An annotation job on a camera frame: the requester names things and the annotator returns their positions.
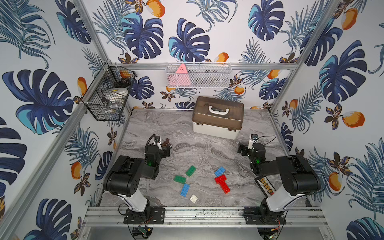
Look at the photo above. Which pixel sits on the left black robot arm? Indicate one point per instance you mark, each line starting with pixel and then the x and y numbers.
pixel 124 177

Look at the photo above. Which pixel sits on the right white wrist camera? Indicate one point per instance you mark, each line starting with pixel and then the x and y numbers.
pixel 253 139

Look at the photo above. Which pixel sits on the black abacus tray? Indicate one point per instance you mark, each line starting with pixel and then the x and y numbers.
pixel 265 186

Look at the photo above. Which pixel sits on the white bowl in basket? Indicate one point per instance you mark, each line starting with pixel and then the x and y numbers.
pixel 116 94

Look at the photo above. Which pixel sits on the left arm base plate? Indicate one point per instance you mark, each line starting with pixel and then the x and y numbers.
pixel 144 215

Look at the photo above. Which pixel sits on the blue lego brick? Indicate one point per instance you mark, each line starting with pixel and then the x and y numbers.
pixel 220 172
pixel 185 190

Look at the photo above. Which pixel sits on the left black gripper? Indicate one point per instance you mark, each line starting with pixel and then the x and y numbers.
pixel 163 149

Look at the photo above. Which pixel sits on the pink triangle card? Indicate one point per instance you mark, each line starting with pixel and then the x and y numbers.
pixel 180 78

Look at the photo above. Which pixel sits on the white square lego brick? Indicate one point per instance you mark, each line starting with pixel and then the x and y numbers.
pixel 193 198

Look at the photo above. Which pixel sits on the brown lid storage box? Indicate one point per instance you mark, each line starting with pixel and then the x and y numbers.
pixel 218 118

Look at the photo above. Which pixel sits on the green lego brick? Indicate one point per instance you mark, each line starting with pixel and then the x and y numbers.
pixel 180 179
pixel 191 171

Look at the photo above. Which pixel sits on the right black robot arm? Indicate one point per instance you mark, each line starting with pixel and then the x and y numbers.
pixel 284 179

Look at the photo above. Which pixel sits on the red lego brick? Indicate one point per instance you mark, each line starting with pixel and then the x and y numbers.
pixel 220 179
pixel 224 187

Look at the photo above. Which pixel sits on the aluminium front rail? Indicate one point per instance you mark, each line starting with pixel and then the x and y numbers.
pixel 207 217

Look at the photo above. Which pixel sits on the clear wall shelf tray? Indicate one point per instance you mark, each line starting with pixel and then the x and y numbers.
pixel 204 75

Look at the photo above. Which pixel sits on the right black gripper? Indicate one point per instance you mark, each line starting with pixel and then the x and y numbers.
pixel 244 149

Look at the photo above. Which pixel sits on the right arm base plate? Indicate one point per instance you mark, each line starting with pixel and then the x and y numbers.
pixel 262 216

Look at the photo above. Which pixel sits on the black wire basket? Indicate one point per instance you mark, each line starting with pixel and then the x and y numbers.
pixel 109 77

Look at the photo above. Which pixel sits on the brown wooden stamp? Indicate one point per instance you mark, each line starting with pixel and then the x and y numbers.
pixel 166 143

